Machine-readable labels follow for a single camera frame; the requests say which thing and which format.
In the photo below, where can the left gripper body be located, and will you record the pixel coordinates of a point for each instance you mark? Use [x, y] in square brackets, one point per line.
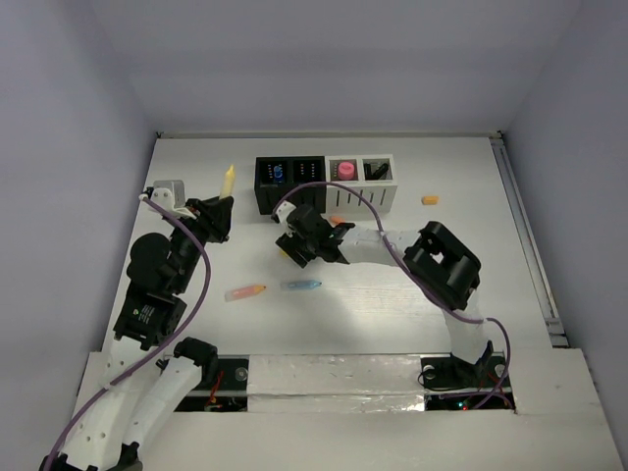
[211, 219]

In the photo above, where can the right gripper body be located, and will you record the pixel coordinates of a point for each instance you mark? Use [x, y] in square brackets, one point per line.
[307, 240]

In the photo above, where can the yellow pencil-shaped pen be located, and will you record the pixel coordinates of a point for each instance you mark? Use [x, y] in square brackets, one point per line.
[228, 183]

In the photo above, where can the pink glue stick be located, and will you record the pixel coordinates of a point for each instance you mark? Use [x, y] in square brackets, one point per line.
[346, 171]

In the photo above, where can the blue black highlighter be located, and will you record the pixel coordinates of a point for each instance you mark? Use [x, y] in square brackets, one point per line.
[376, 173]

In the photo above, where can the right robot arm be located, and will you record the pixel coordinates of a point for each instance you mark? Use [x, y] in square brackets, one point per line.
[445, 269]

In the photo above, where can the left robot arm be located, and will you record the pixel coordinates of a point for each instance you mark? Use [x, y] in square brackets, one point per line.
[150, 366]

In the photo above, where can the blue pencil-shaped pen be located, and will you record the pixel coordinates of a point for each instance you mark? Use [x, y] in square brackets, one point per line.
[300, 285]

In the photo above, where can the black double container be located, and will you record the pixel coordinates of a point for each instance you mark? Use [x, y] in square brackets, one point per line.
[298, 170]

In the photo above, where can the orange pencil-shaped pen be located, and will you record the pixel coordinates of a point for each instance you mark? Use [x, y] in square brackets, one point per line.
[243, 292]

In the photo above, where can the white double container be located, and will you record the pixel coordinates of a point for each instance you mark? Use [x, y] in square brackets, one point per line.
[380, 194]

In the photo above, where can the silver foil tape strip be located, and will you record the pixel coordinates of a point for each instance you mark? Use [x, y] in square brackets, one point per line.
[381, 383]

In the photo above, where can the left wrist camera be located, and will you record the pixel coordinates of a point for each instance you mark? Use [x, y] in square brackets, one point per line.
[167, 193]

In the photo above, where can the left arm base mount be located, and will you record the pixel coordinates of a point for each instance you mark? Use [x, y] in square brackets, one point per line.
[227, 392]

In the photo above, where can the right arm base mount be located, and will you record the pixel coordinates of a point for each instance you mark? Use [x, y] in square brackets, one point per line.
[451, 384]

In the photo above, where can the aluminium rail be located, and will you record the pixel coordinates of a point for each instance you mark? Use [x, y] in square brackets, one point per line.
[540, 281]

